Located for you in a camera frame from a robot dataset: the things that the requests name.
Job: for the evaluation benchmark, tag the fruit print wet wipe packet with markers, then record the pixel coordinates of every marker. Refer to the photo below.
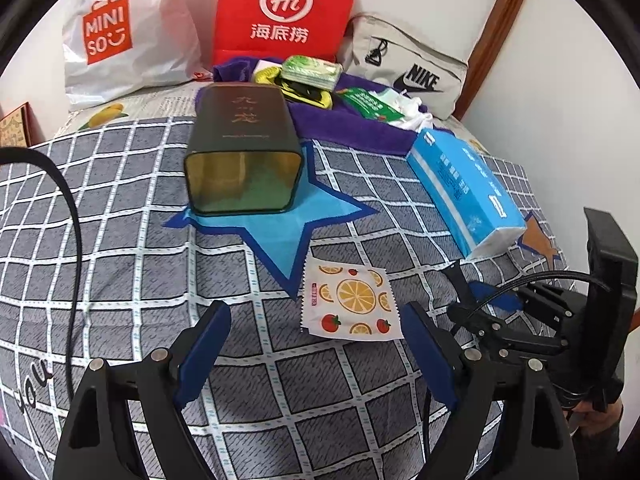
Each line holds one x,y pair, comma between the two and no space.
350,295

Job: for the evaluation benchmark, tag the grey checked bed sheet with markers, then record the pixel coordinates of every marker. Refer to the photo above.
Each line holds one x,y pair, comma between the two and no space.
125,260

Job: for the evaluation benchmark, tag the small red white wrapper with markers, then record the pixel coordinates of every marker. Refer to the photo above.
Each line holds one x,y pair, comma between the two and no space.
202,74

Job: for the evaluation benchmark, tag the wooden framed picture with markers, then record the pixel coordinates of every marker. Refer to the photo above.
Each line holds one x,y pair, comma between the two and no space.
15,127

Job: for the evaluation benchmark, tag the person's right hand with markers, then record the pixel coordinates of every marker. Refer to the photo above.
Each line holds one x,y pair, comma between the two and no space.
597,417

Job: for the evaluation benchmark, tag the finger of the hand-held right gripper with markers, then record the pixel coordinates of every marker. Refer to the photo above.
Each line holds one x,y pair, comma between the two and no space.
495,296
475,325

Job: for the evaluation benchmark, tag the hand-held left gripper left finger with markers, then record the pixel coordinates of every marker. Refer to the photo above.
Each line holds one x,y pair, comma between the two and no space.
205,347

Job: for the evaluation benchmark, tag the white plastic shopping bag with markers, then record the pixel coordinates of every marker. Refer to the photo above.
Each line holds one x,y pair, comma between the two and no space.
150,25

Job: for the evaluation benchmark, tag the dark green tin box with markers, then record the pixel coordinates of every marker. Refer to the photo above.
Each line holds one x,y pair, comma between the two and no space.
235,120

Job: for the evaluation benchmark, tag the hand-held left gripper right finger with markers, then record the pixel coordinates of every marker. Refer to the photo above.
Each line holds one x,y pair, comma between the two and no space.
430,355

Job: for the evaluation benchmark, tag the brown wooden door frame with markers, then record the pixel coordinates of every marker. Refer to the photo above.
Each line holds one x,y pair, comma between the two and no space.
505,25

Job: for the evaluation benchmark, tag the white cloth gloves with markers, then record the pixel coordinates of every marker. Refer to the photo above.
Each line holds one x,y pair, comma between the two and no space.
412,112

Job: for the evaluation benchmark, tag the green printed packet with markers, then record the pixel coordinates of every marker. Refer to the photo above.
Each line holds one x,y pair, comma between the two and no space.
367,102

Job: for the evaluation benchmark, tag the purple towel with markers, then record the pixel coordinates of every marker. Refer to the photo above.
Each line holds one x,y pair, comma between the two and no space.
340,130

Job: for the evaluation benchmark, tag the green tissue pack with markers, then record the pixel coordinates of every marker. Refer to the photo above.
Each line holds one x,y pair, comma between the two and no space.
310,71

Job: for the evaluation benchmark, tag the beige fabric bag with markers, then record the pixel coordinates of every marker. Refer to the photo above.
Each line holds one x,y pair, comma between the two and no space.
400,45

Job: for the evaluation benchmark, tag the blue tissue pack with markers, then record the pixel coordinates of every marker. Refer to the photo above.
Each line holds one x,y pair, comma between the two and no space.
460,190

